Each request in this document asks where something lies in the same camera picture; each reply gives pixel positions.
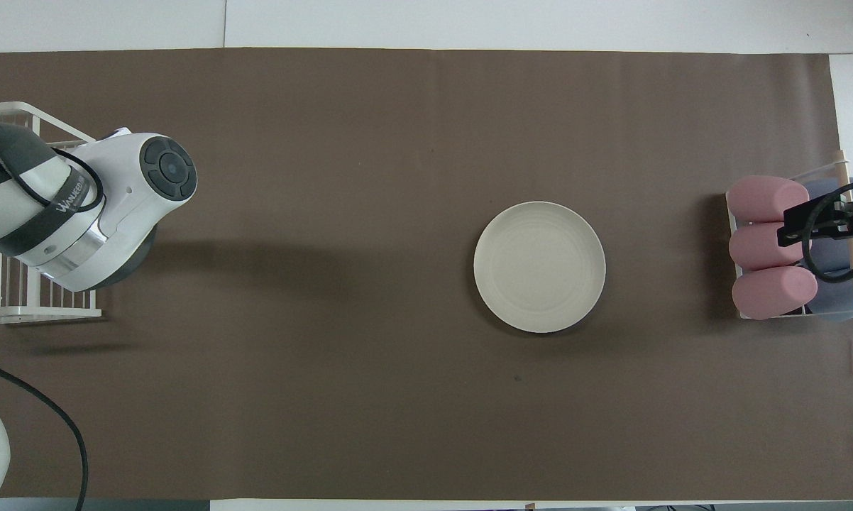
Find round cream plate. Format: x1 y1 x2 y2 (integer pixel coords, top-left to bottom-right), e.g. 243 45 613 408
473 201 607 334

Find pink plastic cup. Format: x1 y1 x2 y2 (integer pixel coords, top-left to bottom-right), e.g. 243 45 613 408
727 175 810 224
732 266 819 320
729 222 807 271

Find brown table mat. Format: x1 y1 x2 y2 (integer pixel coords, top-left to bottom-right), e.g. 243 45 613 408
0 48 853 502

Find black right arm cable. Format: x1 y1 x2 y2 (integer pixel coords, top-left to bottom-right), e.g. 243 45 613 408
800 180 853 285

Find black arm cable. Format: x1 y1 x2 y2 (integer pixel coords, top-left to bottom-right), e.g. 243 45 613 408
800 180 853 285
0 353 89 511

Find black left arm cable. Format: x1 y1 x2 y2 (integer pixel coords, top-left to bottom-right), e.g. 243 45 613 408
0 353 89 511

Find white wire dish rack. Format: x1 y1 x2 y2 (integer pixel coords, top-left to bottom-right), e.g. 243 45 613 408
0 101 105 325

